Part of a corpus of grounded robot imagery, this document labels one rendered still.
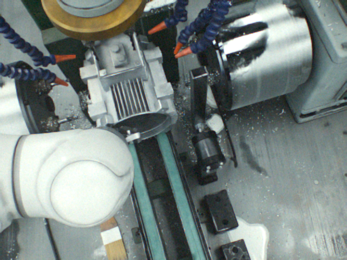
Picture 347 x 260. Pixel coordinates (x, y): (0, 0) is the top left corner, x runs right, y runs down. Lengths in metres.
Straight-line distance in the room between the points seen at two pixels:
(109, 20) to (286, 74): 0.42
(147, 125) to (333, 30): 0.48
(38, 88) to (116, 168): 0.55
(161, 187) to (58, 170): 0.64
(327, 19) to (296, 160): 0.41
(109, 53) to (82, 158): 0.51
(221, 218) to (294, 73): 0.40
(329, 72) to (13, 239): 0.91
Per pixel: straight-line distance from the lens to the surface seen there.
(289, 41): 0.85
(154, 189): 1.01
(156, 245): 0.92
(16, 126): 0.83
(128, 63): 0.85
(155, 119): 0.96
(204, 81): 0.69
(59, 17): 0.67
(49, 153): 0.44
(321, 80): 0.94
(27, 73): 0.78
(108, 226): 1.06
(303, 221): 1.08
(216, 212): 0.99
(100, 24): 0.64
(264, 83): 0.85
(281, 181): 1.09
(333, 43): 0.86
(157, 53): 0.90
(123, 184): 0.41
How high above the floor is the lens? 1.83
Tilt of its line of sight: 69 degrees down
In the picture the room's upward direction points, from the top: 9 degrees counter-clockwise
